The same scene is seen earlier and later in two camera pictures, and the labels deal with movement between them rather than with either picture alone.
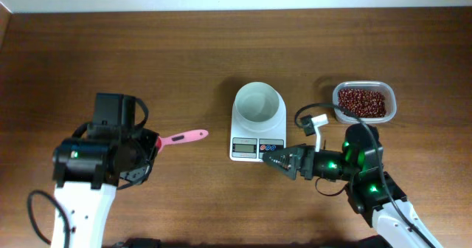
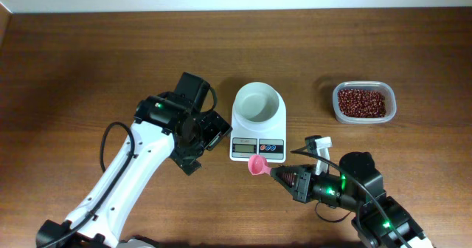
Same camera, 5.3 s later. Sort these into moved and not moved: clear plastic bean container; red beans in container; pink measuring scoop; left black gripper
Moved: left black gripper; pink measuring scoop
Not moved: clear plastic bean container; red beans in container
